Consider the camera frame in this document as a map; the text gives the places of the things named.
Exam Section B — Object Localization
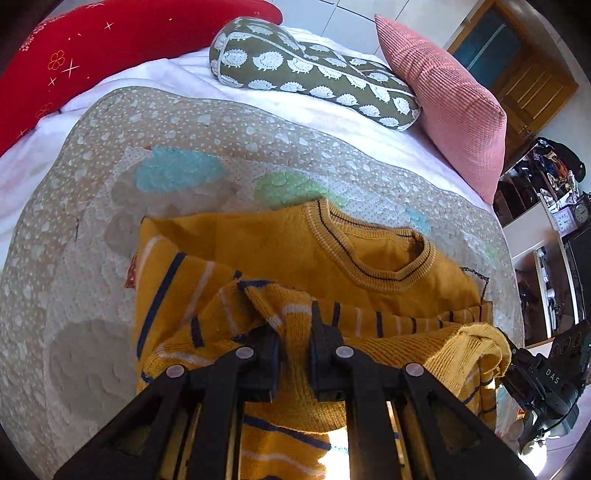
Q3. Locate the pile of clothes on shelf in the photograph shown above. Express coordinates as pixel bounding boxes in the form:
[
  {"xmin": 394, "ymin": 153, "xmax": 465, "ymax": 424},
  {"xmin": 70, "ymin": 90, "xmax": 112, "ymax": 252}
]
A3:
[{"xmin": 526, "ymin": 137, "xmax": 587, "ymax": 195}]

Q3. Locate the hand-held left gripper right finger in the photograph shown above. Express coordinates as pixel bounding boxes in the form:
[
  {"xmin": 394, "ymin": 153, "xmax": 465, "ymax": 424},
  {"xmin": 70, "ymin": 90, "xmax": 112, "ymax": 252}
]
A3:
[{"xmin": 310, "ymin": 301, "xmax": 539, "ymax": 480}]

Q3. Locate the pink alarm clock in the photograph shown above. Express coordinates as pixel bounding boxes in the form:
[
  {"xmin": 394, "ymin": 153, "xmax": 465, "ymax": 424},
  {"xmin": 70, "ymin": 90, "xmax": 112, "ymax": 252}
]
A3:
[{"xmin": 551, "ymin": 208, "xmax": 576, "ymax": 234}]

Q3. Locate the white fluffy blanket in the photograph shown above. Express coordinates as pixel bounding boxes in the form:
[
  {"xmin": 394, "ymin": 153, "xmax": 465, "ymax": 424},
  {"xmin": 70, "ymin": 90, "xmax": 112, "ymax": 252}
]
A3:
[{"xmin": 0, "ymin": 27, "xmax": 497, "ymax": 259}]

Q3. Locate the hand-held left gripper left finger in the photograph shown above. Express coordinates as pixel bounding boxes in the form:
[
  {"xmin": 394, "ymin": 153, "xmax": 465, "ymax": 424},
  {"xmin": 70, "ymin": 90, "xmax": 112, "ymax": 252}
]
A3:
[{"xmin": 53, "ymin": 322, "xmax": 281, "ymax": 480}]

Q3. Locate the green hedgehog print pillow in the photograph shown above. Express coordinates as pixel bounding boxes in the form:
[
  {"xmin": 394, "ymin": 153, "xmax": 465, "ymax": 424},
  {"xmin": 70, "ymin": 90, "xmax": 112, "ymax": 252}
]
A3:
[{"xmin": 209, "ymin": 17, "xmax": 421, "ymax": 133}]

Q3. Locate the pink ribbed cushion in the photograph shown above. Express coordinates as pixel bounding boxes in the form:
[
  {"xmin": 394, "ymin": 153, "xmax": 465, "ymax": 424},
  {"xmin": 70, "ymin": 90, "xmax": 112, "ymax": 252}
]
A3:
[{"xmin": 375, "ymin": 14, "xmax": 508, "ymax": 205}]

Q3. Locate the dark mantel clock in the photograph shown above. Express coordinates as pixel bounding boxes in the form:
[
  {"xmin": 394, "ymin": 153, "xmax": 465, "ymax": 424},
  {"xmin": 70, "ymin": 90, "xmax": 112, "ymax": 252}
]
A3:
[{"xmin": 573, "ymin": 192, "xmax": 591, "ymax": 232}]

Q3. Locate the beige dotted quilted mat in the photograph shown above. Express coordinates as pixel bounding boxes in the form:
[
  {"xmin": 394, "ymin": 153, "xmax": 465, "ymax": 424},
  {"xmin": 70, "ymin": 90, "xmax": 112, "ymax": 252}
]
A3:
[{"xmin": 0, "ymin": 86, "xmax": 516, "ymax": 480}]

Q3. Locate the yellow striped knit sweater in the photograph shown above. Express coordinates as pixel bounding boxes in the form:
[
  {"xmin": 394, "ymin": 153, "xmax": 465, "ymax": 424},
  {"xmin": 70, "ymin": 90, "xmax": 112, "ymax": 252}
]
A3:
[{"xmin": 124, "ymin": 199, "xmax": 513, "ymax": 480}]

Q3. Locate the white glossy wardrobe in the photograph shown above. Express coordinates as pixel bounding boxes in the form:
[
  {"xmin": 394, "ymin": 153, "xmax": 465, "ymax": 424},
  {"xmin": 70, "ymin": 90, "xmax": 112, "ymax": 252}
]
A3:
[{"xmin": 272, "ymin": 0, "xmax": 476, "ymax": 29}]

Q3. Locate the long red embroidered pillow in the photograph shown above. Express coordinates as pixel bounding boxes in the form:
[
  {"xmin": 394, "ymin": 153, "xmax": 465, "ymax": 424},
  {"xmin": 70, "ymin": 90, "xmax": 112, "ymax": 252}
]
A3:
[{"xmin": 0, "ymin": 0, "xmax": 283, "ymax": 158}]

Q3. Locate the white shelf unit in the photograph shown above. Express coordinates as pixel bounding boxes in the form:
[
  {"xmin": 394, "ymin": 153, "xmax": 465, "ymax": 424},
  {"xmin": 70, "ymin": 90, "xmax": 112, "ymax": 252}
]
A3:
[{"xmin": 503, "ymin": 198, "xmax": 591, "ymax": 348}]

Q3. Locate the brown wooden door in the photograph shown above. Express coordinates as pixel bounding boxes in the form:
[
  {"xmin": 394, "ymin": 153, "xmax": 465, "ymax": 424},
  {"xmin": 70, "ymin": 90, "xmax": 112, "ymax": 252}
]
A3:
[{"xmin": 445, "ymin": 0, "xmax": 580, "ymax": 160}]

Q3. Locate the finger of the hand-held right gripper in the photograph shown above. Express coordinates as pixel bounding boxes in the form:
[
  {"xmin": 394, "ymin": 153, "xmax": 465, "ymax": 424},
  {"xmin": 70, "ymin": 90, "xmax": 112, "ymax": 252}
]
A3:
[{"xmin": 496, "ymin": 329, "xmax": 528, "ymax": 376}]

